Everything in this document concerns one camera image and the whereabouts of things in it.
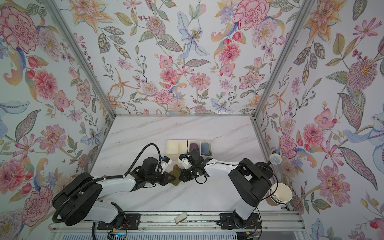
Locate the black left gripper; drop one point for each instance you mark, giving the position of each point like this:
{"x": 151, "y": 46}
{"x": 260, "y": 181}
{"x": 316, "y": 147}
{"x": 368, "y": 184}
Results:
{"x": 165, "y": 178}

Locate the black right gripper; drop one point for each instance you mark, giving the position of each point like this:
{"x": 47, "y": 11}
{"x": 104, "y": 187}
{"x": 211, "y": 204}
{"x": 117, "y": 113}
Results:
{"x": 186, "y": 178}

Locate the green striped sock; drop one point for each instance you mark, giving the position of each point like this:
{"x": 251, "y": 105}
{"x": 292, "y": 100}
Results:
{"x": 176, "y": 172}

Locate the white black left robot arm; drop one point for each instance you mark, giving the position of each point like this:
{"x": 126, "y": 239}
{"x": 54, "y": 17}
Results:
{"x": 81, "y": 199}

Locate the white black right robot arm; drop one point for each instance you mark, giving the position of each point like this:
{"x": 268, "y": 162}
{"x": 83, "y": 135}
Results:
{"x": 251, "y": 180}

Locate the blue rolled sock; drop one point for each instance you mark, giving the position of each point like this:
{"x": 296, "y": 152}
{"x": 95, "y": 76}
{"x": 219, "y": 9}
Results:
{"x": 205, "y": 149}

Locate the purple rolled sock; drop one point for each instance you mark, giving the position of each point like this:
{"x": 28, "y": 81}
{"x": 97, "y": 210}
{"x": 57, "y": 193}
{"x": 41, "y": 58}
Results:
{"x": 194, "y": 147}

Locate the cream plastic divided organizer tray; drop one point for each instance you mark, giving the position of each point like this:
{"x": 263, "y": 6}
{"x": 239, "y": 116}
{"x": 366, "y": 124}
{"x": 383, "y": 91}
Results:
{"x": 177, "y": 147}

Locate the black stand shower head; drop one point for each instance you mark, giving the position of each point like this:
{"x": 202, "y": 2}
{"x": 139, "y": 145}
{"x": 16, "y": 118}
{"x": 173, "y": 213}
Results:
{"x": 274, "y": 159}

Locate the stacked paper cups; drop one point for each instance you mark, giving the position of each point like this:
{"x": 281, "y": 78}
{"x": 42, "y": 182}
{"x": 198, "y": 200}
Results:
{"x": 279, "y": 194}

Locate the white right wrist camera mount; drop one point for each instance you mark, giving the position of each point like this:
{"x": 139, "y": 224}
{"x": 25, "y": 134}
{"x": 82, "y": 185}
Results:
{"x": 183, "y": 160}

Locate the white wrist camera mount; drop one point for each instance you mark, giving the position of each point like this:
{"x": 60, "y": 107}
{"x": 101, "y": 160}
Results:
{"x": 164, "y": 163}
{"x": 183, "y": 160}

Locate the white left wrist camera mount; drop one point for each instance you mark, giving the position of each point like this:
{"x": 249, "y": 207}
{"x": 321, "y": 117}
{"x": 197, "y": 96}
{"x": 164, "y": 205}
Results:
{"x": 164, "y": 163}

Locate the small grey tag on rail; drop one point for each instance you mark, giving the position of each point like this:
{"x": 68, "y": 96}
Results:
{"x": 180, "y": 218}

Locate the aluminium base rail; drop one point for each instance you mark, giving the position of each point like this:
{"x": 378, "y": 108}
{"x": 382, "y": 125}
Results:
{"x": 154, "y": 222}

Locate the aluminium corner frame post left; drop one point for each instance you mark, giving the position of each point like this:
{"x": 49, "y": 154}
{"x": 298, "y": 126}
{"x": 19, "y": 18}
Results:
{"x": 58, "y": 19}

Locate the aluminium corner frame post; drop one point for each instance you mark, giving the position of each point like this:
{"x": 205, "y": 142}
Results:
{"x": 58, "y": 19}
{"x": 297, "y": 26}

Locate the aluminium corner frame post right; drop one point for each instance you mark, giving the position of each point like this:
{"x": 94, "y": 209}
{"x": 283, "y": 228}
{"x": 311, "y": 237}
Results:
{"x": 297, "y": 26}

